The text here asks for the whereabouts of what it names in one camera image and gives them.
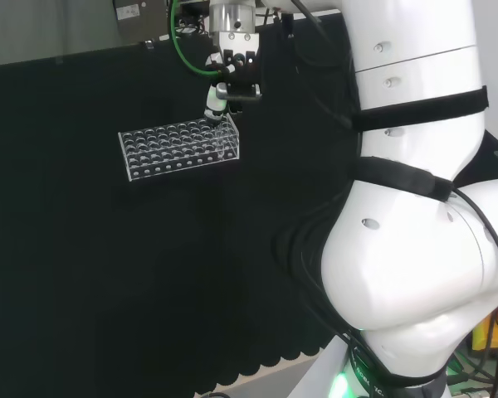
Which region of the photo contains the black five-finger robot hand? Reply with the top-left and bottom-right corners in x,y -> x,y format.
202,32 -> 263,125

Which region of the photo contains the clear glass test tube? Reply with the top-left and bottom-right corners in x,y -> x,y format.
215,122 -> 227,162

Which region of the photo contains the clear plastic test tube rack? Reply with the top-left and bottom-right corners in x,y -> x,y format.
118,112 -> 241,183

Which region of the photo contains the grey equipment box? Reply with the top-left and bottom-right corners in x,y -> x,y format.
111,0 -> 169,43

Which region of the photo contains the black bench cloth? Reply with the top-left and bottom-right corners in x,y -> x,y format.
0,12 -> 498,398

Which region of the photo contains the yellow stop button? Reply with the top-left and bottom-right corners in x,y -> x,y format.
471,308 -> 498,354

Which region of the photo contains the green cable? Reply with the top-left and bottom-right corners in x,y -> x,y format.
168,0 -> 224,78

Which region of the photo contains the black cable bundle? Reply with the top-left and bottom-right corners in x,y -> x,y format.
271,0 -> 369,337

